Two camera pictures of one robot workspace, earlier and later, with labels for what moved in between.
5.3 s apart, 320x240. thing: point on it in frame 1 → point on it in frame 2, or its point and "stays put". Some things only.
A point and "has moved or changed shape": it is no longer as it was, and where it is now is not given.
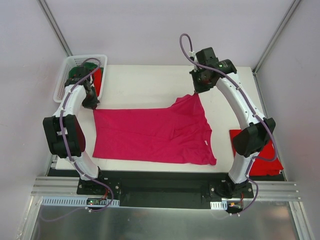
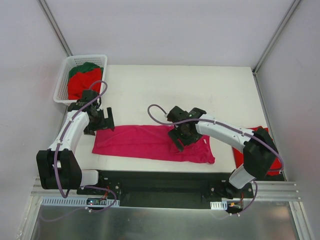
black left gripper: [90, 100] → [103, 122]
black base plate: [164, 190] stays put
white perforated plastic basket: [72, 61] stays put
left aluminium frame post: [55, 27] stays put
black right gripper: [200, 85] → [178, 138]
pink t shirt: [181, 134] has moved or changed shape
